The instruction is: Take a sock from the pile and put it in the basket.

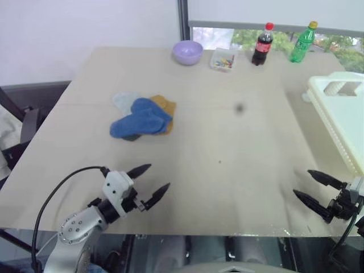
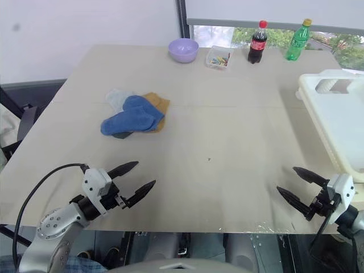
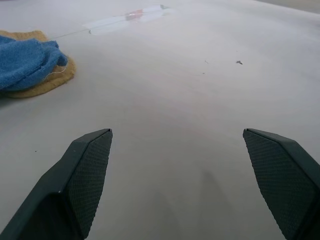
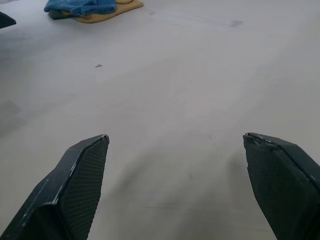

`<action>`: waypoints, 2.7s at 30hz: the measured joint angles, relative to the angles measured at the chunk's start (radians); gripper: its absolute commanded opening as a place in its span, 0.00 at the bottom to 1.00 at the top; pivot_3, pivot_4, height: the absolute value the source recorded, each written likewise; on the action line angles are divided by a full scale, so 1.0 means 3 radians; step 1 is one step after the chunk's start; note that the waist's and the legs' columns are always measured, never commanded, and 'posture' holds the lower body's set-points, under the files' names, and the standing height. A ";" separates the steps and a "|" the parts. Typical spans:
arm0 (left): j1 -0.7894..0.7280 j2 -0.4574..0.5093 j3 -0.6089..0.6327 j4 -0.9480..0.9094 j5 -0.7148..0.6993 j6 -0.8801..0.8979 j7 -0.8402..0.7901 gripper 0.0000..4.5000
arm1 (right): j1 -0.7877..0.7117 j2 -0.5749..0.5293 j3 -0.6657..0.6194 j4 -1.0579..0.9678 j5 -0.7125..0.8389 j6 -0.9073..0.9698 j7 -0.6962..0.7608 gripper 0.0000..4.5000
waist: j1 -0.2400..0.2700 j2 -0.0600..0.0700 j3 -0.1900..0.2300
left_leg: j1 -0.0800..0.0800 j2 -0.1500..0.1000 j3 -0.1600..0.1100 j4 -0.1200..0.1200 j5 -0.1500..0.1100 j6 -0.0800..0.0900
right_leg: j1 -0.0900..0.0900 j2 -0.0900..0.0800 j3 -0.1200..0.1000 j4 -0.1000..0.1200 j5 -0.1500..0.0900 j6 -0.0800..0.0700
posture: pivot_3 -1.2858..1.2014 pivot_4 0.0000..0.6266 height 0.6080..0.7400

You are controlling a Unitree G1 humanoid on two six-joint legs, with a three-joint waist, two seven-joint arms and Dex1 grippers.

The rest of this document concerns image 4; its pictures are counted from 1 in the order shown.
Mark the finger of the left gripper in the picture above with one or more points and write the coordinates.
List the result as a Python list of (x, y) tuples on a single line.
[(6, 21)]

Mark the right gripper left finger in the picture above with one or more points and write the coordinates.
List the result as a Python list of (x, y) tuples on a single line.
[(75, 190)]

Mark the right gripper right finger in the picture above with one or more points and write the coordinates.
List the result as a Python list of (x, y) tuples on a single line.
[(282, 190)]

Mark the blue cloth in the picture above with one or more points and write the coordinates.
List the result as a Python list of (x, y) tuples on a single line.
[(82, 6)]

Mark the mustard yellow sock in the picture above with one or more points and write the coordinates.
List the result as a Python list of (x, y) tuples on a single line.
[(122, 1), (105, 17)]

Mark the small grey scrap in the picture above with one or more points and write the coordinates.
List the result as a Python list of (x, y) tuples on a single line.
[(99, 66)]

